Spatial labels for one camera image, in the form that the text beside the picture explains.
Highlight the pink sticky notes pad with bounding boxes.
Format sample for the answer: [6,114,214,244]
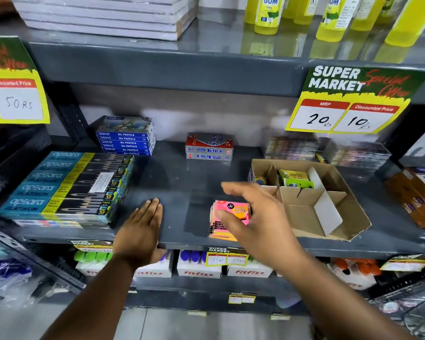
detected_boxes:
[214,200,251,227]

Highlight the white box of orange glue sticks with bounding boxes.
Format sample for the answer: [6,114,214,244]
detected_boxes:
[327,258,382,291]

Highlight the person's right forearm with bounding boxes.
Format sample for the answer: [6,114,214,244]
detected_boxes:
[267,251,419,340]

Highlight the clear plastic wrapped blue packs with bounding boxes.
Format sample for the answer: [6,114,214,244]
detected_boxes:
[0,239,34,301]

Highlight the person's right hand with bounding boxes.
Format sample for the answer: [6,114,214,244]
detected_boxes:
[215,182,307,271]

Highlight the stack of teal pencil boxes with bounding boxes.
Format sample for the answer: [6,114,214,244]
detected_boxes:
[0,151,135,230]

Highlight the person's left forearm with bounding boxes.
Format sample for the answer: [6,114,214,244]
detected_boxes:
[41,254,157,340]

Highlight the stack of white paper reams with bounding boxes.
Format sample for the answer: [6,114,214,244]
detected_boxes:
[9,0,200,42]

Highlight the row of yellow glue bottles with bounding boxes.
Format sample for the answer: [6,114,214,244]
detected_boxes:
[244,0,425,47]

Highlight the large green yellow price sign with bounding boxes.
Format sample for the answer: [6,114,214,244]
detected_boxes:
[285,65,425,135]

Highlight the wire mesh basket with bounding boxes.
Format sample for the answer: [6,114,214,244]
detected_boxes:
[369,275,425,340]

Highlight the yellow green sticky note packets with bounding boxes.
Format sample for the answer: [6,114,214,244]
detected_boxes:
[278,169,316,190]

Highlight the red and silver pen box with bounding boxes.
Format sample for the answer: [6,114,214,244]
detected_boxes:
[186,151,233,162]
[185,132,234,153]

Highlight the grey metal shelf rack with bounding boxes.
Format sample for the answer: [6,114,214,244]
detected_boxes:
[0,7,425,317]

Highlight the divided brown cardboard box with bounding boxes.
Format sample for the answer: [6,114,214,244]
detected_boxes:
[248,159,372,242]

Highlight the person's left hand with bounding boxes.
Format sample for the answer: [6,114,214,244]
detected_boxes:
[112,198,166,270]

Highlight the white box of green glue sticks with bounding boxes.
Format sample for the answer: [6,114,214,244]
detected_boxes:
[73,251,113,277]

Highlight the stack of clear plastic packs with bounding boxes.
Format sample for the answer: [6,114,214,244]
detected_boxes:
[325,141,392,171]
[263,135,319,161]

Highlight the stack of neon sticky notes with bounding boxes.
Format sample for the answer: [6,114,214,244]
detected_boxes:
[208,205,238,242]

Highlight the white box of purple glue sticks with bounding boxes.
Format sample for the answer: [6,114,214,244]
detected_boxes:
[176,249,222,280]

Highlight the stack of blue pastel boxes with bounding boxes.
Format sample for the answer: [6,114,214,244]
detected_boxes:
[95,115,157,157]

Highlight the brown carton with white label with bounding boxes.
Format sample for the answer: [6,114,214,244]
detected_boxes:
[385,166,425,229]

